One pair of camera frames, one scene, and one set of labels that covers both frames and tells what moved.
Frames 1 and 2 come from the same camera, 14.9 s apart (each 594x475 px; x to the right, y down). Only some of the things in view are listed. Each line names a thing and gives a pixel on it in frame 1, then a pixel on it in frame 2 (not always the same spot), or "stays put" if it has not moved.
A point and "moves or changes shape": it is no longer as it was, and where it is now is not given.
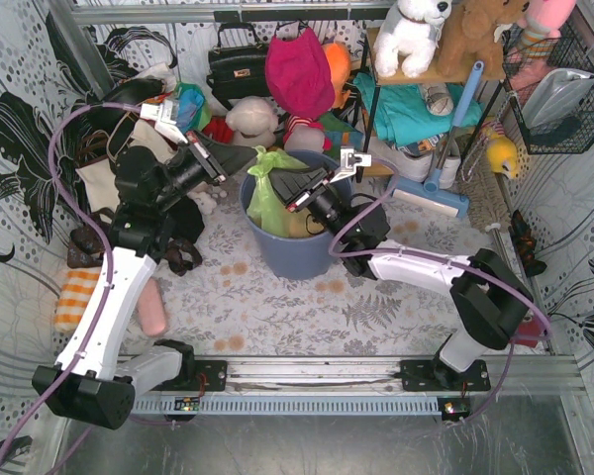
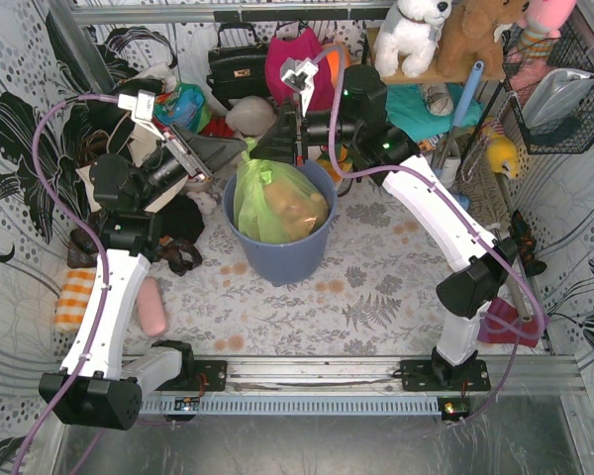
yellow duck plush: (502, 154) stays put
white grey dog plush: (409, 33) stays put
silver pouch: (555, 96) stays put
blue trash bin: (301, 257) to (283, 262)
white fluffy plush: (253, 121) stays put
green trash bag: (266, 204) moves or changes shape
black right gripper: (306, 193) to (298, 137)
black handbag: (238, 71) stays put
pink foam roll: (152, 308) stays put
